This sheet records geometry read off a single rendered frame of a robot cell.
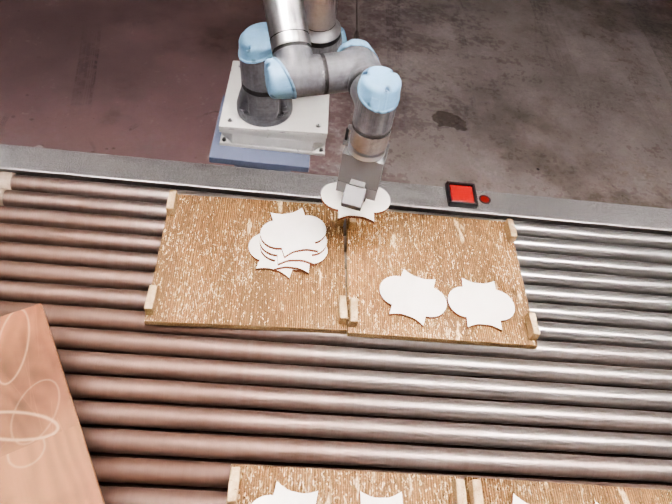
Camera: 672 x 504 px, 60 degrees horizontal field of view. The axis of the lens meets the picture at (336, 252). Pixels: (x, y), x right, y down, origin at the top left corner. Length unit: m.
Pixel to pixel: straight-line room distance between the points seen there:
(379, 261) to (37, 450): 0.76
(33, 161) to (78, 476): 0.85
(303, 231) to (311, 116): 0.42
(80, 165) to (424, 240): 0.86
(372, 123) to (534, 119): 2.53
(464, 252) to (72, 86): 2.45
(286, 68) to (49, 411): 0.70
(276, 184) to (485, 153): 1.87
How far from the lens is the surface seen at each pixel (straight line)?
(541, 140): 3.42
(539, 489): 1.19
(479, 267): 1.39
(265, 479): 1.08
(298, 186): 1.48
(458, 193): 1.55
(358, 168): 1.16
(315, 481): 1.09
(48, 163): 1.59
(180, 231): 1.36
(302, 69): 1.11
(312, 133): 1.59
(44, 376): 1.09
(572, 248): 1.57
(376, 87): 1.04
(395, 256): 1.35
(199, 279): 1.27
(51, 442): 1.04
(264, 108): 1.57
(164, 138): 3.00
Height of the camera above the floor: 1.98
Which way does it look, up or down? 51 degrees down
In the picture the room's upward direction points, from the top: 11 degrees clockwise
